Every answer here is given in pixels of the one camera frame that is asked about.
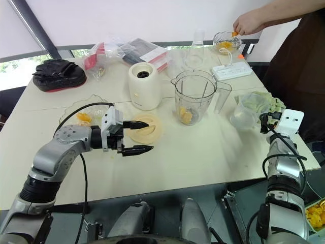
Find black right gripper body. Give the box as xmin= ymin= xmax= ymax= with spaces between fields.
xmin=260 ymin=118 xmax=271 ymax=135

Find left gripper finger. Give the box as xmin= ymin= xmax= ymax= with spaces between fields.
xmin=122 ymin=120 xmax=150 ymax=131
xmin=117 ymin=144 xmax=155 ymax=157

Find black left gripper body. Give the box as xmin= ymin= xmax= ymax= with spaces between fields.
xmin=106 ymin=128 xmax=126 ymax=154

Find cream blender lid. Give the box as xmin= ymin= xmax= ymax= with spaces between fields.
xmin=128 ymin=113 xmax=164 ymax=146

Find cream blender base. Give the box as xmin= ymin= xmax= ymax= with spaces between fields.
xmin=127 ymin=62 xmax=163 ymax=111

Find orange segments in jar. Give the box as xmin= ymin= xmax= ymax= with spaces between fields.
xmin=177 ymin=106 xmax=193 ymax=126

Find clear blender jar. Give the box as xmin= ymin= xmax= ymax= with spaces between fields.
xmin=170 ymin=70 xmax=233 ymax=127

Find person's bare hand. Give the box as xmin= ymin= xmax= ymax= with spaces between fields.
xmin=232 ymin=11 xmax=265 ymax=37

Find clear plastic cup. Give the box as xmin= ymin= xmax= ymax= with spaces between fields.
xmin=229 ymin=93 xmax=270 ymax=131

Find green cloth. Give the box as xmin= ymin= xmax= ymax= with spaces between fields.
xmin=239 ymin=90 xmax=287 ymax=126

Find orange segment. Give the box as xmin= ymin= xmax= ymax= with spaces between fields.
xmin=76 ymin=112 xmax=93 ymax=123

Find clear glass plate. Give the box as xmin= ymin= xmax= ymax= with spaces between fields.
xmin=58 ymin=94 xmax=115 ymax=128

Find person's brown clothed body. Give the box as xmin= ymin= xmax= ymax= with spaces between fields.
xmin=262 ymin=11 xmax=325 ymax=144

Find small bag of brass screws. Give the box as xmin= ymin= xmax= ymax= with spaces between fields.
xmin=90 ymin=64 xmax=108 ymax=82

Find white power strip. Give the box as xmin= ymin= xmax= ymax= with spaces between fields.
xmin=211 ymin=62 xmax=253 ymax=81

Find red and white box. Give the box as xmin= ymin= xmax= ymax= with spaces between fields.
xmin=145 ymin=49 xmax=170 ymax=72

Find grey rounded robot leg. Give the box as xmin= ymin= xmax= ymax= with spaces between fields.
xmin=107 ymin=201 xmax=156 ymax=240
xmin=180 ymin=198 xmax=212 ymax=244

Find clear empty plastic bag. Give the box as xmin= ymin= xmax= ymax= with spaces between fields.
xmin=166 ymin=47 xmax=194 ymax=78

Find black and white object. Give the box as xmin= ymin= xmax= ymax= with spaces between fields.
xmin=239 ymin=42 xmax=255 ymax=55

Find plastic bag with red packs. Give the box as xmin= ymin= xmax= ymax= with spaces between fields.
xmin=83 ymin=41 xmax=120 ymax=71

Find black padded mitt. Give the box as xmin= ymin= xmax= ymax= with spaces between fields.
xmin=31 ymin=58 xmax=88 ymax=93

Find clear glass bowl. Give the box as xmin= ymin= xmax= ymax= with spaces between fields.
xmin=212 ymin=30 xmax=243 ymax=53

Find orange pieces in bowl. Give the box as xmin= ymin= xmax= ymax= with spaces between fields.
xmin=217 ymin=41 xmax=234 ymax=51

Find green tray of orange pieces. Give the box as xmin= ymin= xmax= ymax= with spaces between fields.
xmin=304 ymin=196 xmax=325 ymax=233

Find clear glass flask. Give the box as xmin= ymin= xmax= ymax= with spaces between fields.
xmin=183 ymin=28 xmax=207 ymax=68

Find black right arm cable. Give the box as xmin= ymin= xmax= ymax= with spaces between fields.
xmin=245 ymin=111 xmax=309 ymax=241

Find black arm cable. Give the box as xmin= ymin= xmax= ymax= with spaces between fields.
xmin=245 ymin=111 xmax=309 ymax=241
xmin=57 ymin=102 xmax=115 ymax=244

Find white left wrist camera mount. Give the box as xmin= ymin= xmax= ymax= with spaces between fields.
xmin=101 ymin=106 xmax=125 ymax=153

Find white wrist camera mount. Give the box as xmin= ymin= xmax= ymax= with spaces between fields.
xmin=101 ymin=106 xmax=125 ymax=153
xmin=275 ymin=109 xmax=305 ymax=135

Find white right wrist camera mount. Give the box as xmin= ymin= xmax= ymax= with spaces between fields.
xmin=275 ymin=109 xmax=305 ymax=135

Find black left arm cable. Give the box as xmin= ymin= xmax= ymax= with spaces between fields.
xmin=57 ymin=102 xmax=115 ymax=244

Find white power strip cable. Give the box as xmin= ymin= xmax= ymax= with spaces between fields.
xmin=218 ymin=47 xmax=235 ymax=67

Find dark window frame beam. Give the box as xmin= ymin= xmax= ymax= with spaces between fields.
xmin=10 ymin=0 xmax=59 ymax=59

